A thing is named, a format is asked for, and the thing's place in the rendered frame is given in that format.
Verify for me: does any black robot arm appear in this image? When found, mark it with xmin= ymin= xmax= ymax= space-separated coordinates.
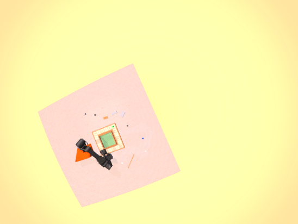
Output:
xmin=76 ymin=138 xmax=113 ymax=170

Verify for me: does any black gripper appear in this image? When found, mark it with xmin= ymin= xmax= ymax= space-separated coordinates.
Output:
xmin=100 ymin=149 xmax=112 ymax=164

